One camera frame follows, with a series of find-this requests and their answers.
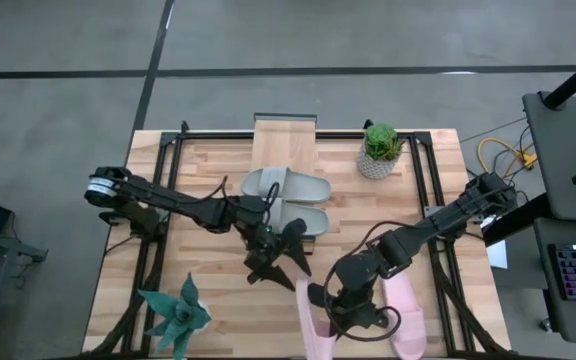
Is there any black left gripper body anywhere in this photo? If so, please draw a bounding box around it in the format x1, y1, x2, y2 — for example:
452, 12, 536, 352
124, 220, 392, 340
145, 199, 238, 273
240, 219, 292, 274

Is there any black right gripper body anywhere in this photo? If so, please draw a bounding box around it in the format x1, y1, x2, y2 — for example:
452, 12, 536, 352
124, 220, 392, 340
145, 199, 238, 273
320, 279, 390, 332

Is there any grey foam slide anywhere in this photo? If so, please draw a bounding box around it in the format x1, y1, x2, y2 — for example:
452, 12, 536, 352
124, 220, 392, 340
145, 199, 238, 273
239, 166, 333, 205
266, 196, 331, 238

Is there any pink foam slide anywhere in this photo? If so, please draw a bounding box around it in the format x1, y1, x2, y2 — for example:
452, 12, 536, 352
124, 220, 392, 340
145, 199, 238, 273
379, 272, 429, 360
294, 273, 340, 360

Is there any teal artificial agave plant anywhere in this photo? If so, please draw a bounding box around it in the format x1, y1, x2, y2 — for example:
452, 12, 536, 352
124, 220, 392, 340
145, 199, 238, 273
136, 271, 214, 360

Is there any green plant in patterned pot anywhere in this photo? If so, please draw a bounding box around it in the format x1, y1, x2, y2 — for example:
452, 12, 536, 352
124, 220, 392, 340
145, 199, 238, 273
356, 123, 406, 181

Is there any white paper sheet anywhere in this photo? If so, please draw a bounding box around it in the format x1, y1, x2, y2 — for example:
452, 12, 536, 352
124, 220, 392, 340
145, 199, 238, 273
484, 238, 510, 271

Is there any black desk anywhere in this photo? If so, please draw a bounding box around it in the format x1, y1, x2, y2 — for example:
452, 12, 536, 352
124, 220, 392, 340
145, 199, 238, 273
521, 90, 576, 224

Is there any black monitor stand pole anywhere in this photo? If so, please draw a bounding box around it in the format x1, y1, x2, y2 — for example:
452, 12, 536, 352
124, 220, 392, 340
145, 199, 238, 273
541, 46, 576, 110

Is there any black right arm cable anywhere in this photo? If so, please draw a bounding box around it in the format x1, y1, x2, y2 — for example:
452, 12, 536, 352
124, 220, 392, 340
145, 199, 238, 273
323, 219, 403, 343

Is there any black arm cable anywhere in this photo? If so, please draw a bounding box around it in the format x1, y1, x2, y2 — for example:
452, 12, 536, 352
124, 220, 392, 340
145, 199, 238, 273
187, 174, 282, 226
323, 219, 403, 343

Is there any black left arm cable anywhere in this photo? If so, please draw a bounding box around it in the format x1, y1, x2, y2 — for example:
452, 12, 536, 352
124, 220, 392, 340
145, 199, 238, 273
187, 174, 282, 226

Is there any black aluminium rig frame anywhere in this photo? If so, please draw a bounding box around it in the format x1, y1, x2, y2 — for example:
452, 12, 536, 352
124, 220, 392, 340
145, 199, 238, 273
83, 118, 513, 360

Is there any yellow cable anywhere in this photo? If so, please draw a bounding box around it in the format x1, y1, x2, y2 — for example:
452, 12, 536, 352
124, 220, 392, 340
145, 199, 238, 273
476, 136, 539, 174

